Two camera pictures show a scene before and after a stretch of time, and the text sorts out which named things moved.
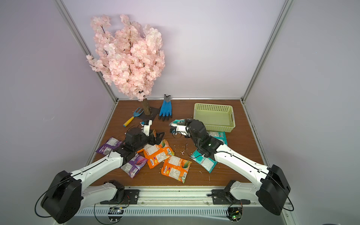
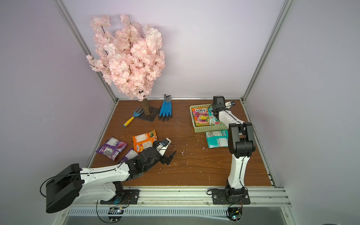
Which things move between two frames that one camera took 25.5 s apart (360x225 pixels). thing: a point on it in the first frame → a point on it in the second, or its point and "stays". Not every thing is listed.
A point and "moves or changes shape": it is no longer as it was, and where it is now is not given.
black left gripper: x=157 y=139 → x=169 y=159
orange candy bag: x=156 y=153 moves or changes shape
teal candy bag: x=220 y=135 stays
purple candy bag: x=111 y=143 stays
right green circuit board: x=235 y=213 stays
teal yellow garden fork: x=136 y=114 stays
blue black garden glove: x=165 y=111 stays
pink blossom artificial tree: x=131 y=60 stays
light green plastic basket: x=216 y=117 stays
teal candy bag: x=206 y=162 → x=213 y=120
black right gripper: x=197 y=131 → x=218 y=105
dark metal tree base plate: x=153 y=112 stays
